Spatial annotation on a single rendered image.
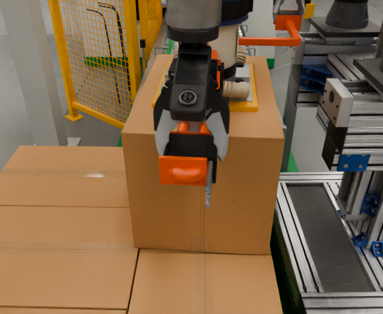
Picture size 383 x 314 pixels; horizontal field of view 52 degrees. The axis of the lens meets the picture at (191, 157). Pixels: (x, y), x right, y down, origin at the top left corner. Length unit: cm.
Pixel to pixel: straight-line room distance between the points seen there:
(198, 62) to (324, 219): 146
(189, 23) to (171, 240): 78
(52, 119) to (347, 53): 177
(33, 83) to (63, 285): 160
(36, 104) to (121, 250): 156
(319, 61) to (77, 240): 108
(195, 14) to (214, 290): 79
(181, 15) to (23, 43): 200
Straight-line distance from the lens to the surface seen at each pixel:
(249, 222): 112
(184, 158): 59
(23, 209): 147
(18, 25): 246
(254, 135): 97
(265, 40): 122
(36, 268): 125
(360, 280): 171
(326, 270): 169
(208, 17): 53
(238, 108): 107
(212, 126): 59
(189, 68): 53
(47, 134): 269
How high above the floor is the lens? 143
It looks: 33 degrees down
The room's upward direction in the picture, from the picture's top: straight up
